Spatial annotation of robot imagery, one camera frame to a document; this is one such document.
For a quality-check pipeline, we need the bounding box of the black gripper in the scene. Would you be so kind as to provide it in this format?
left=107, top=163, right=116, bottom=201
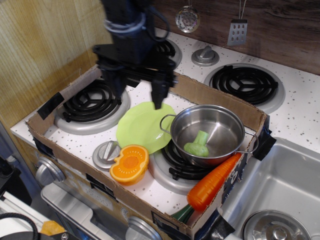
left=92, top=24, right=178, bottom=110

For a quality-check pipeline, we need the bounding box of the green toy broccoli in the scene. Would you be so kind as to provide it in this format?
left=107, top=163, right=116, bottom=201
left=183, top=130, right=209, bottom=157

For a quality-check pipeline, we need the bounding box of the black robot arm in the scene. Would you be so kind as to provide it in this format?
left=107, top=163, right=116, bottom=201
left=92, top=0, right=176, bottom=110

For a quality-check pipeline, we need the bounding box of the stainless steel pan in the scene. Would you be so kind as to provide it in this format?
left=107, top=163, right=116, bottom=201
left=159, top=104, right=259, bottom=167

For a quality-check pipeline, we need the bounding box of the light green plate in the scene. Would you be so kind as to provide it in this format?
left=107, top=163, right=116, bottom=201
left=115, top=102, right=176, bottom=154

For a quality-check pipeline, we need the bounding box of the back left black burner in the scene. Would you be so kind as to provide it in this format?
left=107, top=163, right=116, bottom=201
left=155, top=39, right=183, bottom=68

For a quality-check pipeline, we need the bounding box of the black burner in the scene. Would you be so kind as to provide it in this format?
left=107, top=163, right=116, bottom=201
left=54, top=78, right=130, bottom=136
left=204, top=63, right=286, bottom=114
left=155, top=39, right=183, bottom=68
left=148, top=141, right=214, bottom=195

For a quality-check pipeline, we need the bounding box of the front left black burner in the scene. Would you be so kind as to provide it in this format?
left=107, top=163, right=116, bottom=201
left=54, top=78, right=130, bottom=136

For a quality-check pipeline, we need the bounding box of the back silver stove knob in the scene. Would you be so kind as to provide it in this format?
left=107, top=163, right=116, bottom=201
left=191, top=46, right=220, bottom=67

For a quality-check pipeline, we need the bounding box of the silver stove knob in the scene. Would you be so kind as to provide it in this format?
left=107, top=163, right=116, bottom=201
left=191, top=46, right=220, bottom=67
left=92, top=140, right=121, bottom=172

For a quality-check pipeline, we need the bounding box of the front silver stove knob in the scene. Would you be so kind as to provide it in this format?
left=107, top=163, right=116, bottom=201
left=92, top=140, right=121, bottom=172

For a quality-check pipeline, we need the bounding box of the hanging silver skimmer ladle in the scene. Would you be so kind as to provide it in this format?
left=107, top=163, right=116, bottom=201
left=175, top=0, right=201, bottom=34

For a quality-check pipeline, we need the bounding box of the orange toy pumpkin half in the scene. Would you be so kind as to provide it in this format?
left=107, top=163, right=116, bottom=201
left=109, top=144, right=149, bottom=186

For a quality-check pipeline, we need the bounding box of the front right black burner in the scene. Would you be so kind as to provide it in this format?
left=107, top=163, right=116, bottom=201
left=148, top=141, right=214, bottom=195

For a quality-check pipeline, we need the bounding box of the hanging silver spatula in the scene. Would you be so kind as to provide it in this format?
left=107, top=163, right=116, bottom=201
left=227, top=0, right=248, bottom=46

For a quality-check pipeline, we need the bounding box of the cardboard fence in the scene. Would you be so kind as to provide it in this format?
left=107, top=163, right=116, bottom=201
left=27, top=74, right=268, bottom=240

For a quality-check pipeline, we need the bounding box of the back right black burner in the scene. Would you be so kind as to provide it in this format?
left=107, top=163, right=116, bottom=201
left=204, top=63, right=286, bottom=114

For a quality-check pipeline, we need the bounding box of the orange toy carrot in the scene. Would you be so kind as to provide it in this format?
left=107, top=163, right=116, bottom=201
left=171, top=153, right=242, bottom=224

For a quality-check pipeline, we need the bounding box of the left silver oven knob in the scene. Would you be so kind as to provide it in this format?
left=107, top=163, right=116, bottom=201
left=35, top=156, right=66, bottom=186

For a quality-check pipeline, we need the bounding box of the silver oven knob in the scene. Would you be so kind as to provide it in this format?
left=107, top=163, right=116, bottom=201
left=125, top=216, right=162, bottom=240
left=35, top=156, right=66, bottom=186

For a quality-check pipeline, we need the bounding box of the right silver oven knob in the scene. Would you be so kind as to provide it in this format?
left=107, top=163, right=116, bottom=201
left=125, top=216, right=162, bottom=240

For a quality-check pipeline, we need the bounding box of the small orange object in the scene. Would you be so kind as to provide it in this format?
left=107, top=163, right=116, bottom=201
left=40, top=220, right=66, bottom=236

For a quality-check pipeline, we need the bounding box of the silver sink basin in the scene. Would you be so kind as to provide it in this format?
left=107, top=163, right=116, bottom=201
left=221, top=138, right=320, bottom=240

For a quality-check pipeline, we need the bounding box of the silver sink drain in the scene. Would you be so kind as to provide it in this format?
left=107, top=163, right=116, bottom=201
left=241, top=210, right=311, bottom=240

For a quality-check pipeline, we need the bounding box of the silver oven door handle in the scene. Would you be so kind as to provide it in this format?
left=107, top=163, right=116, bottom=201
left=41, top=183, right=128, bottom=240

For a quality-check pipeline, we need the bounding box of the black cable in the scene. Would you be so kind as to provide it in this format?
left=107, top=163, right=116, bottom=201
left=0, top=212, right=40, bottom=240

